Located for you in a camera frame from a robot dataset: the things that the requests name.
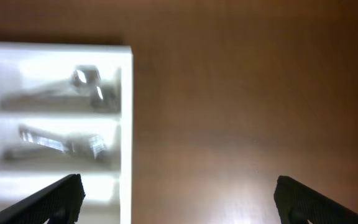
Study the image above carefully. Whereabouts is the steel fork in tray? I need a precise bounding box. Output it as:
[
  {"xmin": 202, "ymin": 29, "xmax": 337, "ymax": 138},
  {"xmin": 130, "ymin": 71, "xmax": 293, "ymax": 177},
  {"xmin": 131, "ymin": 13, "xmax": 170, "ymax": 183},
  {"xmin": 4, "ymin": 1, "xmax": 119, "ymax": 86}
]
[{"xmin": 18, "ymin": 125, "xmax": 108, "ymax": 159}]

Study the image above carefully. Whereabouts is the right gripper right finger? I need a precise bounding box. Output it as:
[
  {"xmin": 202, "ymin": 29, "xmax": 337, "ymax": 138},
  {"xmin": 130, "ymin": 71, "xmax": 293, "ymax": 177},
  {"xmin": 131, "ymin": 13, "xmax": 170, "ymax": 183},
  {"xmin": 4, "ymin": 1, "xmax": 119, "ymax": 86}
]
[{"xmin": 273, "ymin": 175, "xmax": 358, "ymax": 224}]

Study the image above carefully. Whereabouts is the white plastic cutlery tray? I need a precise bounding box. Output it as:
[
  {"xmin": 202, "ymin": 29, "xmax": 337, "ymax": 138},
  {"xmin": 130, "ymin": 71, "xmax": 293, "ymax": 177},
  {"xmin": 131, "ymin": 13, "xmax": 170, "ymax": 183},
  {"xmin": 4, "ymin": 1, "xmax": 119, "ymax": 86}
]
[{"xmin": 0, "ymin": 42, "xmax": 134, "ymax": 224}]

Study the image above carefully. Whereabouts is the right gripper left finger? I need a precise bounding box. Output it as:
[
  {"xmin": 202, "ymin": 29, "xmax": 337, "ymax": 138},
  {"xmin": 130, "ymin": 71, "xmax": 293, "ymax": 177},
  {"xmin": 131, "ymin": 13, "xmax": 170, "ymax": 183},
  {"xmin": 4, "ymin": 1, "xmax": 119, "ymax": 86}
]
[{"xmin": 0, "ymin": 174, "xmax": 85, "ymax": 224}]

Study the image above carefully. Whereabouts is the steel fork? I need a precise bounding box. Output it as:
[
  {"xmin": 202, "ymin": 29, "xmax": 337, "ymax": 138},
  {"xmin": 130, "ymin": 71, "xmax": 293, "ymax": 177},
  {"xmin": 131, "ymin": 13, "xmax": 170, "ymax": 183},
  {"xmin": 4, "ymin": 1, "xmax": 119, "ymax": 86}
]
[
  {"xmin": 2, "ymin": 144, "xmax": 114, "ymax": 164},
  {"xmin": 18, "ymin": 125, "xmax": 108, "ymax": 159}
]

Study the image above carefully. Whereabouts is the steel spoon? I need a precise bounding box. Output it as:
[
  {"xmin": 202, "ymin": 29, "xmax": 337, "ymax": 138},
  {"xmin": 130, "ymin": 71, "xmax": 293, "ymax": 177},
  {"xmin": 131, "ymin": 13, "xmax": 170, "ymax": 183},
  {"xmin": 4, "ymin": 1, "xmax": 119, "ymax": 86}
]
[
  {"xmin": 0, "ymin": 85, "xmax": 121, "ymax": 113},
  {"xmin": 25, "ymin": 65, "xmax": 101, "ymax": 95}
]

